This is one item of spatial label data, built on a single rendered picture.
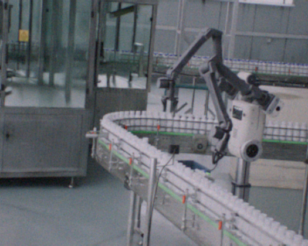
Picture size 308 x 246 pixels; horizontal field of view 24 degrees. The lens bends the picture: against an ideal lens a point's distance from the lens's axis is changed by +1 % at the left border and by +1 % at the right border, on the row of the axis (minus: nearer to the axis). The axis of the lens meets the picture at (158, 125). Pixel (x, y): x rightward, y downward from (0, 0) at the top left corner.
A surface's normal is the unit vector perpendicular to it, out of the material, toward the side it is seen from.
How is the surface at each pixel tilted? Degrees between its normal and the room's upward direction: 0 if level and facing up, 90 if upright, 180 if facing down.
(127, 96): 90
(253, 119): 90
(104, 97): 90
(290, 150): 91
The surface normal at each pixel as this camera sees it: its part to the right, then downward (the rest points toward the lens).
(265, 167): 0.09, 0.16
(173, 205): -0.93, -0.01
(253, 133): 0.34, 0.36
